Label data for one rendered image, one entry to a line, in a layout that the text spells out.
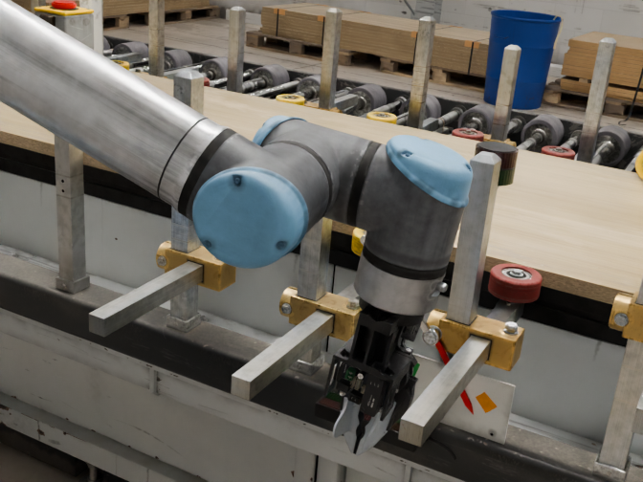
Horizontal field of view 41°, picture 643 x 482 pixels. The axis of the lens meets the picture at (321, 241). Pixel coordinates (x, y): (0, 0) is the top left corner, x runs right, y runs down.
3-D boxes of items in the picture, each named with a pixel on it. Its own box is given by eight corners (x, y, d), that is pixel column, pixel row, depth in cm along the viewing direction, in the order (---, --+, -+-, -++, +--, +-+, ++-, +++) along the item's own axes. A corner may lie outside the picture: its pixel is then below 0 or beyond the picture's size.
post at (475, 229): (448, 456, 133) (495, 159, 115) (427, 449, 135) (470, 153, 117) (455, 445, 136) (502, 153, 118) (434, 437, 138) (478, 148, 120)
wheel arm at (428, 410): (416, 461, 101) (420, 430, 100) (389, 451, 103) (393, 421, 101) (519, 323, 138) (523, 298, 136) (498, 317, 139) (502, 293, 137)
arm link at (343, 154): (242, 123, 83) (364, 160, 80) (282, 101, 93) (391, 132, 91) (227, 212, 87) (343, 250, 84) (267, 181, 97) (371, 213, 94)
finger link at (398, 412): (361, 421, 99) (378, 357, 95) (366, 413, 100) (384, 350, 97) (398, 437, 97) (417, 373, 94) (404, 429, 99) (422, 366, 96)
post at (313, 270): (306, 412, 144) (329, 134, 126) (288, 405, 146) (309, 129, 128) (316, 403, 147) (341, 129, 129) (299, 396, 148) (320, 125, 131)
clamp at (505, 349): (510, 372, 123) (516, 341, 121) (422, 345, 129) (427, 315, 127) (521, 356, 128) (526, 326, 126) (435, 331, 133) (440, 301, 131)
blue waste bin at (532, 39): (535, 116, 658) (551, 19, 631) (466, 101, 686) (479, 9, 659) (559, 104, 705) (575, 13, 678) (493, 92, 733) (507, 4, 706)
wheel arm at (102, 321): (105, 342, 125) (104, 317, 124) (87, 336, 127) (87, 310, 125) (262, 251, 162) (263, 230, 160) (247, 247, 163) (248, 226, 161)
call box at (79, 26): (66, 59, 144) (64, 11, 141) (35, 53, 147) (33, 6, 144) (95, 54, 150) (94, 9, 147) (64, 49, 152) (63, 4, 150)
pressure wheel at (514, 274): (522, 352, 134) (535, 285, 130) (474, 338, 137) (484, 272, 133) (536, 333, 141) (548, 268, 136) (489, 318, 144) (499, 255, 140)
